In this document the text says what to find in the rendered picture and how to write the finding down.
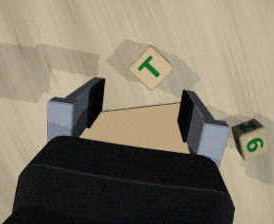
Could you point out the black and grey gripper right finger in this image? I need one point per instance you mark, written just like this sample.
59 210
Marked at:
204 135

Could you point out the beige block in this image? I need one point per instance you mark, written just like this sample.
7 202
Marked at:
151 68
250 139

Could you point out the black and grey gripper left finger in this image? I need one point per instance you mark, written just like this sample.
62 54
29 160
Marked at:
71 115

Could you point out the tan flat mat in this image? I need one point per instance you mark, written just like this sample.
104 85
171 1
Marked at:
152 126

